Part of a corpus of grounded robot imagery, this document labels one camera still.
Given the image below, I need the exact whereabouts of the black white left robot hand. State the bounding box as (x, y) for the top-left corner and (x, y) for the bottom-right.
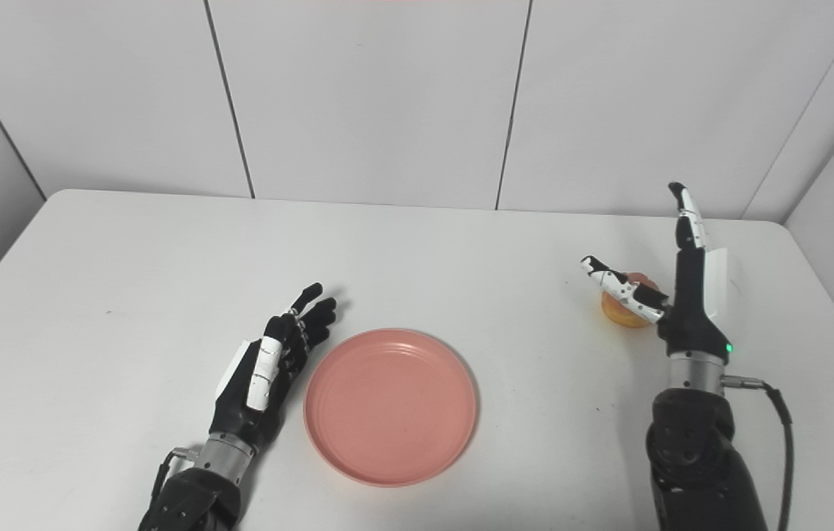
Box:
(209, 282), (338, 451)

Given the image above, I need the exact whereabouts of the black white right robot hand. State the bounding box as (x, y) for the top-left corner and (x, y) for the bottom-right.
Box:
(580, 181), (733, 365)

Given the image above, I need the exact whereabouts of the cream puff pastry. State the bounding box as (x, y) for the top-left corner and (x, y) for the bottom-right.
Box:
(600, 272), (661, 329)

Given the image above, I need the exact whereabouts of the pink round plate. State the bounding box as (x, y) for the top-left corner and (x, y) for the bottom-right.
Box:
(303, 328), (478, 488)

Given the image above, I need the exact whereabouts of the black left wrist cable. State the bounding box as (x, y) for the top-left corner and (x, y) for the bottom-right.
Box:
(142, 446), (201, 531)

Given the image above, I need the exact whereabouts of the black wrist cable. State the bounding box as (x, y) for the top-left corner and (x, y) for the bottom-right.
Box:
(142, 446), (201, 531)
(723, 375), (796, 531)

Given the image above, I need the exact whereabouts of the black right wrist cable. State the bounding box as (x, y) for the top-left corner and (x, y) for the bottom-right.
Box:
(723, 375), (796, 531)

